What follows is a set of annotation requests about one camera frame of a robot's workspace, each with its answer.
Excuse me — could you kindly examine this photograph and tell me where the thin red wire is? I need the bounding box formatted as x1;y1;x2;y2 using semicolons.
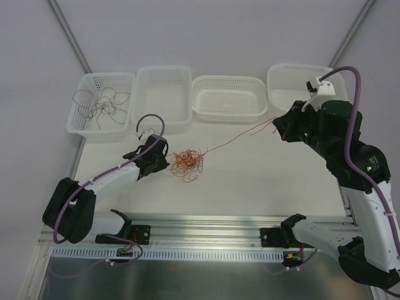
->
199;116;279;157

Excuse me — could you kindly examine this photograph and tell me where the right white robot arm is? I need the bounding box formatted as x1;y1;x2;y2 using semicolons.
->
272;100;399;290

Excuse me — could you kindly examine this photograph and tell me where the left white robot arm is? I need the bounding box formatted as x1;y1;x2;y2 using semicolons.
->
42;134;169;245

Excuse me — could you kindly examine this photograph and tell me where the far-right white plastic tub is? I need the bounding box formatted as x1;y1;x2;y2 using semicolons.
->
266;63;332;118

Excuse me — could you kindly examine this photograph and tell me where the far-left white perforated basket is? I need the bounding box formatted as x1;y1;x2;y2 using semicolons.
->
66;72;136;139

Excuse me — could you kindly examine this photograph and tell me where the aluminium mounting rail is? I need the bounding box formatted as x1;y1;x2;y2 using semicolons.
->
39;215;360;251

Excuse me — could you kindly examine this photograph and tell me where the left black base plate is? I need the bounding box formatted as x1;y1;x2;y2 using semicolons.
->
95;224;151;245

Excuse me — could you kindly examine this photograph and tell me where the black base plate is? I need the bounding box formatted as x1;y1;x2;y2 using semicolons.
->
95;224;151;245
259;227;301;249

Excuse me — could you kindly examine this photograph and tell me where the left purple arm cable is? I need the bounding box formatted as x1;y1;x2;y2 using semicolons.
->
52;113;166;266

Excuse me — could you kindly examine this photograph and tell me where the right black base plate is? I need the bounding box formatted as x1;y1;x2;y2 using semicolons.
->
259;227;301;249

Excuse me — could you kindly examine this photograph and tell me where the white slotted cable duct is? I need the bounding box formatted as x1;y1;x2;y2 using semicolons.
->
52;246;284;263

